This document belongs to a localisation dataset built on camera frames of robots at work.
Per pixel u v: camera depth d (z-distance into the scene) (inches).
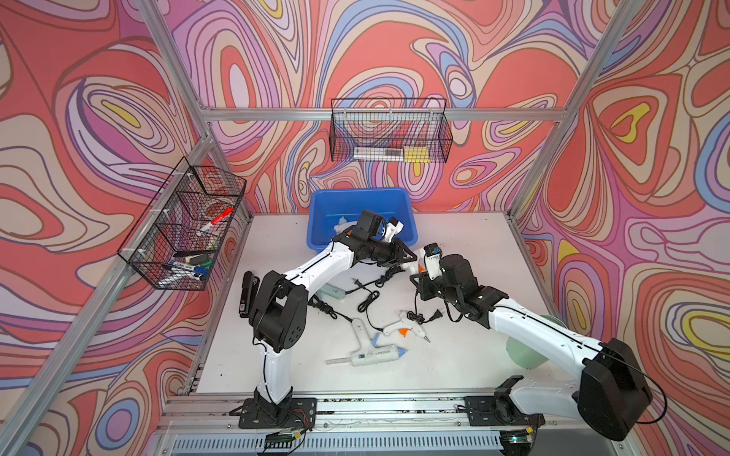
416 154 35.8
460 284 24.4
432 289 28.2
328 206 44.8
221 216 30.1
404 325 34.6
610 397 15.8
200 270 28.3
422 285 28.3
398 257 29.7
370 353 31.5
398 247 30.3
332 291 37.3
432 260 28.7
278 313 19.7
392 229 32.3
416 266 32.3
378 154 32.3
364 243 28.2
